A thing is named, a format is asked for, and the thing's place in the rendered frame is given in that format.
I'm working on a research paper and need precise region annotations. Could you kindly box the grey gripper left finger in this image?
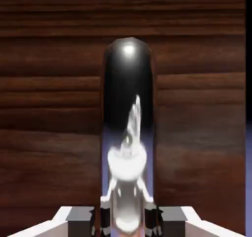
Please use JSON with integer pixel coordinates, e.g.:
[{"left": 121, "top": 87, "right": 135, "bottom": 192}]
[{"left": 7, "top": 206, "right": 95, "bottom": 237}]

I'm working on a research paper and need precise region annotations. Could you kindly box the dark wood cabinet door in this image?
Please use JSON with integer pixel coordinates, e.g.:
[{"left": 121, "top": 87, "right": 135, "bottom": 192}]
[{"left": 0, "top": 0, "right": 247, "bottom": 237}]

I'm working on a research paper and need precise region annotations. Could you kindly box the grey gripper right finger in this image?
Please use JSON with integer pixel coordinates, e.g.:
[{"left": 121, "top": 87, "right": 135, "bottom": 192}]
[{"left": 157, "top": 206, "right": 244, "bottom": 237}]

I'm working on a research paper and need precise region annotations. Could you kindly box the shiny dark curved metal handle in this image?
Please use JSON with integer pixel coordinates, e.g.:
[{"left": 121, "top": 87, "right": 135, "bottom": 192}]
[{"left": 92, "top": 36, "right": 164, "bottom": 237}]

